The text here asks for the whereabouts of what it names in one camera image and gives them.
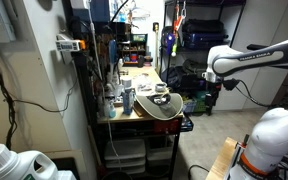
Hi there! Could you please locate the black floor cable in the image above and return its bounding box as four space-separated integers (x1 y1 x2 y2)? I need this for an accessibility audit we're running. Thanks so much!
187 163 212 180

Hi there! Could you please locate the white plastic storage bin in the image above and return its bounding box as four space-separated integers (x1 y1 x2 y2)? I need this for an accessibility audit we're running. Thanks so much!
104 139 148 175

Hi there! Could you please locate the wooden board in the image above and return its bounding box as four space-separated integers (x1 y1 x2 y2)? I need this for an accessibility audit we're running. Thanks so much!
205 137 240 180
132 101 146 118

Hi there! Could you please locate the black backpack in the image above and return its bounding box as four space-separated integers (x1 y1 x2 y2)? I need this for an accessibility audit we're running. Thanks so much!
166 64 192 90

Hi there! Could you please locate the black wall cable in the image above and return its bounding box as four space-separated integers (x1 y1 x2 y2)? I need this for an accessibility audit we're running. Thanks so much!
0 48 79 151

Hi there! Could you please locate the red tool drawer box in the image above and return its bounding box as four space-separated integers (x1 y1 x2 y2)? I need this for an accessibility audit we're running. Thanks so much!
153 119 181 135

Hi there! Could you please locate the green plastic crate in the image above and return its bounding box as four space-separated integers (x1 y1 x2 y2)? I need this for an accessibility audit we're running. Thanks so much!
193 91 216 114

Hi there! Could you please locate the black metal shelving rack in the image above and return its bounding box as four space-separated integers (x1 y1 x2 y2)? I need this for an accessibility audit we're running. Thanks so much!
158 0 247 116

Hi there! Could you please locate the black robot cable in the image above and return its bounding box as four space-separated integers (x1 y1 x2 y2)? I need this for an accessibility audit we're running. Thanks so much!
223 78 276 110

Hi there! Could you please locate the pale blue plastic crate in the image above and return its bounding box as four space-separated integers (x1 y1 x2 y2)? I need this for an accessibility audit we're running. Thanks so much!
180 99 198 115

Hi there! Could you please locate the small clear blue bottle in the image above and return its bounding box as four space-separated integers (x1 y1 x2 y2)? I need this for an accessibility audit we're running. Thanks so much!
107 99 118 119

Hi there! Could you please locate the wooden top workbench black frame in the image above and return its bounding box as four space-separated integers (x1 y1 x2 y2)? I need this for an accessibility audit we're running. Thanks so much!
95 65 195 180

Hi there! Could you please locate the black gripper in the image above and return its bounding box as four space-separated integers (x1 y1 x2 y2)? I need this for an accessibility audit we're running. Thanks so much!
204 79 223 117

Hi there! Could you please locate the white capped spray can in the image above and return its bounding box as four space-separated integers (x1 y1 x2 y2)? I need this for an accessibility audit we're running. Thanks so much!
120 75 136 116

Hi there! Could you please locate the white detergent jug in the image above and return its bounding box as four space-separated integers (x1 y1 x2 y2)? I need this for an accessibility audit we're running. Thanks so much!
0 143 60 180

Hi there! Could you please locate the black suitcase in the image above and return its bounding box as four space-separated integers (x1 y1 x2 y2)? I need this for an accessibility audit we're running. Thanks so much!
182 19 226 34

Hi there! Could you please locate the purple hanging tool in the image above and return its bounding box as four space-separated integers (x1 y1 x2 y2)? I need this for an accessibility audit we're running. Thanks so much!
165 32 177 56

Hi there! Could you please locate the small dark shelf organizer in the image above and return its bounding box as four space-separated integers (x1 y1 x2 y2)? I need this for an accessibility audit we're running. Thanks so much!
118 33 149 67

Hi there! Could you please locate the orange hanging strap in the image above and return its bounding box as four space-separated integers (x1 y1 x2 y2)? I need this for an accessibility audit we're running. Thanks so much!
172 1 189 35

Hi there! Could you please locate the dark blue bag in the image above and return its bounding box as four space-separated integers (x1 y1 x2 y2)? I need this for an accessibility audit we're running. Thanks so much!
183 31 229 50

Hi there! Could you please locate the white orange wall device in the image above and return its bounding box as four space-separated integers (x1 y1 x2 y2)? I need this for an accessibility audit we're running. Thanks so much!
55 33 87 53

